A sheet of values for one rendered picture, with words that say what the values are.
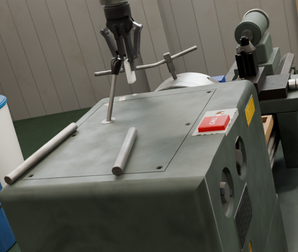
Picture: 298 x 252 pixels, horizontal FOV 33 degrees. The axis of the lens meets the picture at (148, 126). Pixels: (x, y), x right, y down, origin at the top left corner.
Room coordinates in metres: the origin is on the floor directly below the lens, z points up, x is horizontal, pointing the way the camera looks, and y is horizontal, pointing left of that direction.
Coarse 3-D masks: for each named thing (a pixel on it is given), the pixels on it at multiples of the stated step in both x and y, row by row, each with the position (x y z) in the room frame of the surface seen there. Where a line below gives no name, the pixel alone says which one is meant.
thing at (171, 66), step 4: (168, 52) 1.56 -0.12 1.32; (164, 56) 1.56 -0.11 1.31; (168, 56) 1.55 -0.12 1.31; (168, 60) 1.55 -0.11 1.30; (172, 60) 1.56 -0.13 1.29; (168, 64) 1.55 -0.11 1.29; (172, 64) 1.55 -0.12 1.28; (168, 68) 1.56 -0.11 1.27; (172, 68) 1.55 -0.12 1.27; (172, 72) 1.55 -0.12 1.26; (172, 76) 1.56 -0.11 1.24; (176, 76) 1.55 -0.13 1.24
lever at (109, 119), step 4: (112, 76) 1.31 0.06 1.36; (116, 76) 1.31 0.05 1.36; (112, 80) 1.30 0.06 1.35; (112, 84) 1.30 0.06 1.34; (112, 88) 1.30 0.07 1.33; (112, 92) 1.29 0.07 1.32; (112, 96) 1.29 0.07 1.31; (112, 100) 1.28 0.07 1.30; (112, 104) 1.28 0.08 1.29; (108, 108) 1.28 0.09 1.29; (112, 108) 1.28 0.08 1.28; (108, 112) 1.27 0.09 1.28; (108, 116) 1.27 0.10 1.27; (104, 120) 1.28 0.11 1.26; (108, 120) 1.27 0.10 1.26; (112, 120) 1.26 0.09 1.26
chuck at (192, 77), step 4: (188, 72) 1.58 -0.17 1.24; (192, 72) 1.58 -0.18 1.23; (180, 76) 1.56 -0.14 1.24; (184, 76) 1.55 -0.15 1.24; (188, 76) 1.54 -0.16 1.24; (192, 76) 1.54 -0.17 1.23; (196, 76) 1.54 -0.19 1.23; (200, 76) 1.54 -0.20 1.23; (204, 76) 1.54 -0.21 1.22; (208, 76) 1.55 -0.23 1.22; (168, 80) 1.57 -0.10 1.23; (172, 80) 1.54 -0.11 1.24; (176, 80) 1.53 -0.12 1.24; (180, 80) 1.52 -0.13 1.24; (184, 80) 1.51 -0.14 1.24; (188, 80) 1.51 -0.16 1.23; (192, 80) 1.51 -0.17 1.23; (196, 80) 1.51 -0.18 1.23; (200, 80) 1.51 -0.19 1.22; (204, 80) 1.51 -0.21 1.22; (208, 80) 1.52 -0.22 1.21; (160, 84) 1.62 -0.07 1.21; (164, 84) 1.54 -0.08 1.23; (200, 84) 1.48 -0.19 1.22; (204, 84) 1.49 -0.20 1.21
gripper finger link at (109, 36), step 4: (100, 32) 1.49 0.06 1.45; (104, 32) 1.48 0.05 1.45; (104, 36) 1.49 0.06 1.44; (108, 36) 1.48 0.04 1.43; (108, 40) 1.48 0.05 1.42; (112, 40) 1.49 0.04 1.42; (108, 44) 1.48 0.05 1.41; (112, 44) 1.48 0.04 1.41; (112, 48) 1.48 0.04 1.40; (116, 48) 1.49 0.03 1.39; (112, 52) 1.48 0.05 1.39; (116, 52) 1.50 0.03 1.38; (116, 56) 1.48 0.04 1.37
